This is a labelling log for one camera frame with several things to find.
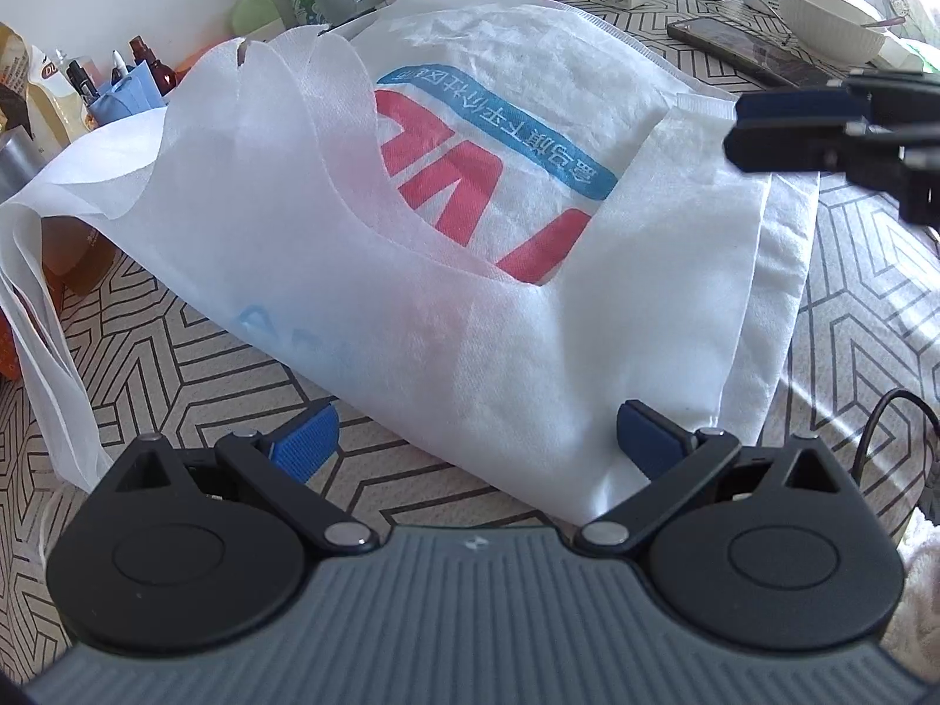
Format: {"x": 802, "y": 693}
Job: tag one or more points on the dark tablet device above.
{"x": 765, "y": 62}

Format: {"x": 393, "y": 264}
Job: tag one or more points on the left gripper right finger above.
{"x": 763, "y": 547}

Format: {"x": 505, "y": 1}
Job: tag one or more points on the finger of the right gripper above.
{"x": 884, "y": 98}
{"x": 900, "y": 162}

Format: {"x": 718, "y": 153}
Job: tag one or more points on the white ceramic bowl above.
{"x": 842, "y": 31}

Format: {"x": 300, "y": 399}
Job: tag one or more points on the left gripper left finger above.
{"x": 181, "y": 550}

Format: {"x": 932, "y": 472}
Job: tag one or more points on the brown spray bottle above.
{"x": 164, "y": 76}

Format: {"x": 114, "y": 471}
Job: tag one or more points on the yellow snack pouch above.
{"x": 38, "y": 98}

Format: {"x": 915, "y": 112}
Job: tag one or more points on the white nonwoven shopping bag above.
{"x": 483, "y": 223}

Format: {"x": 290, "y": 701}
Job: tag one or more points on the blue pen holder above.
{"x": 135, "y": 93}

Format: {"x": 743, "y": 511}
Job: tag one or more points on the green white small container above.
{"x": 257, "y": 20}

